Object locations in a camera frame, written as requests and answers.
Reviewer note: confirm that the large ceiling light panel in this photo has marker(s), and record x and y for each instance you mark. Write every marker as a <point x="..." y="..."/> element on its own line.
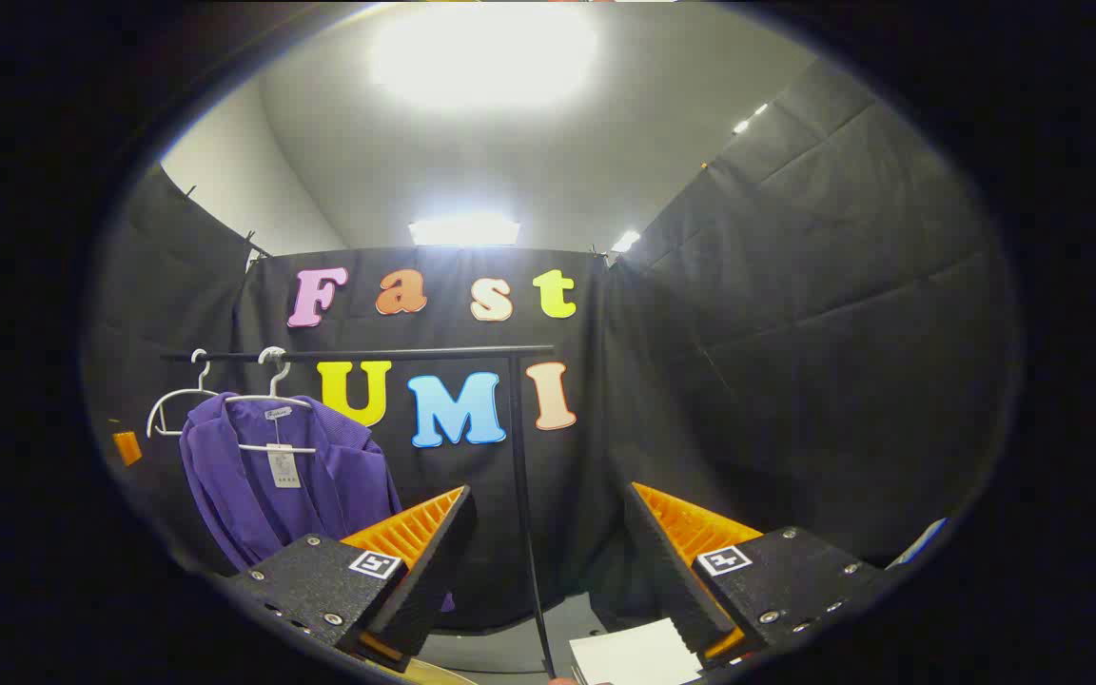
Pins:
<point x="481" y="52"/>

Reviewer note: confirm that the blue white object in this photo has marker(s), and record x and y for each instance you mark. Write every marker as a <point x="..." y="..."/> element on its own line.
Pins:
<point x="919" y="542"/>

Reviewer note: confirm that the purple knit garment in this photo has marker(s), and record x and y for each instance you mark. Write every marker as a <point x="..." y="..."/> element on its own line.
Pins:
<point x="225" y="485"/>

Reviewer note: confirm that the black metal clothes rack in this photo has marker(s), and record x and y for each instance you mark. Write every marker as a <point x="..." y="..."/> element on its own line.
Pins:
<point x="521" y="457"/>

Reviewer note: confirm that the white plastic hanger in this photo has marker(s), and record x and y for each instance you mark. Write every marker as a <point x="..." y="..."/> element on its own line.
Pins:
<point x="274" y="376"/>
<point x="160" y="409"/>

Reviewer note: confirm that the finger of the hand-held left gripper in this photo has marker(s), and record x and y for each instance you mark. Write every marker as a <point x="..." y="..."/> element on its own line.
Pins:
<point x="127" y="447"/>

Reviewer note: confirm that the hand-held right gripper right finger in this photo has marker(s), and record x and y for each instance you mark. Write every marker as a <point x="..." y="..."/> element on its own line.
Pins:
<point x="667" y="561"/>

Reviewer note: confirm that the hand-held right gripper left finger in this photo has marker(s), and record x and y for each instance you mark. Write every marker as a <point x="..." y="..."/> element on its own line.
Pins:
<point x="434" y="561"/>

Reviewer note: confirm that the black backdrop cloth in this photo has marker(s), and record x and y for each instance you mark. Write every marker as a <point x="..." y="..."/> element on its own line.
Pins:
<point x="795" y="333"/>

